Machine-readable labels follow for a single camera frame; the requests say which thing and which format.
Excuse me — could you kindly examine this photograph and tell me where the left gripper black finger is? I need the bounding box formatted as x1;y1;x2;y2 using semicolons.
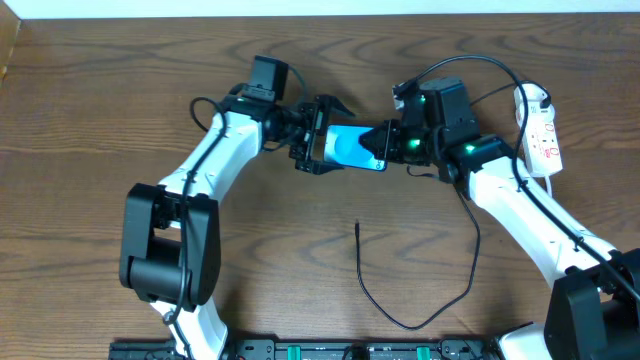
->
308;160;344;175
315;94;355;120

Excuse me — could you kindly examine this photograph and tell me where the blue Galaxy smartphone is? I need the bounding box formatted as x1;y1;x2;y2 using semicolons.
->
324;125;387;172

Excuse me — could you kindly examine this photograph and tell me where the black charger cable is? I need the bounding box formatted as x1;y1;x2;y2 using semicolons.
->
354;79;551;332

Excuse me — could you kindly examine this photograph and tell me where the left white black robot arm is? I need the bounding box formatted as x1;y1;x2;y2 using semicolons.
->
119;56;352;359

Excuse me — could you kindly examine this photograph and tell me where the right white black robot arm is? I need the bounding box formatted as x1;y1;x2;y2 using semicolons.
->
359;77;639;359

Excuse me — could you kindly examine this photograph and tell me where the white power strip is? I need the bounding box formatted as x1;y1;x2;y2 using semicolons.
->
522;82;563;177

